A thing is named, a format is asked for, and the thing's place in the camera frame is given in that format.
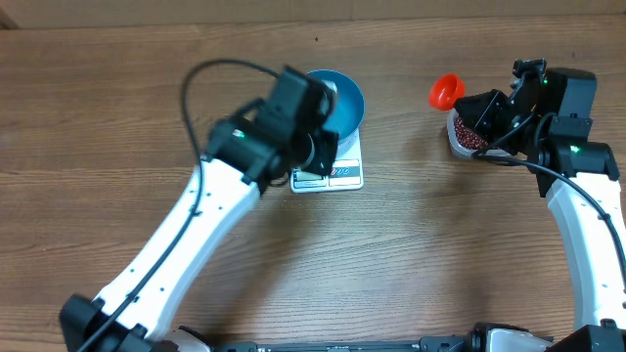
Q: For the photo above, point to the blue metal bowl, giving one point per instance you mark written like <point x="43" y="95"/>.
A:
<point x="349" y="110"/>

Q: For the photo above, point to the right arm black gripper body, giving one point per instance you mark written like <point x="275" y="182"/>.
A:
<point x="496" y="118"/>

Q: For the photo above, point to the white digital kitchen scale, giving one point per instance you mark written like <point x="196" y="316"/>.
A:
<point x="346" y="175"/>

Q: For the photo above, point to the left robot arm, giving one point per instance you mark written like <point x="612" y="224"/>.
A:
<point x="247" y="152"/>

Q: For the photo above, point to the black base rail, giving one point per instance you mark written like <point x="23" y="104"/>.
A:
<point x="425" y="344"/>

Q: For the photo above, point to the clear plastic bean container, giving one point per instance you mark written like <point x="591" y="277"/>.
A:
<point x="456" y="149"/>

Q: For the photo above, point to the red beans in container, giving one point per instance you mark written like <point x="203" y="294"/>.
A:
<point x="467" y="138"/>

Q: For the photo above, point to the orange measuring scoop blue handle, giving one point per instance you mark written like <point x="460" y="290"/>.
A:
<point x="446" y="91"/>

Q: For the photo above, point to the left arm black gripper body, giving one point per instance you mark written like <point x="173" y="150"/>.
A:
<point x="320" y="154"/>

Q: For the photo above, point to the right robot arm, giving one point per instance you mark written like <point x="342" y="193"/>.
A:
<point x="544" y="125"/>

